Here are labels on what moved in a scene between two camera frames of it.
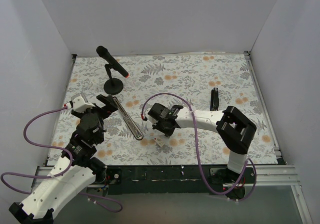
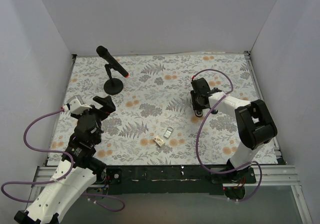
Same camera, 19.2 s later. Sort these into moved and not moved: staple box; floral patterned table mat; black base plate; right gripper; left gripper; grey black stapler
Moved: right gripper; grey black stapler
Not moved: black base plate; floral patterned table mat; left gripper; staple box
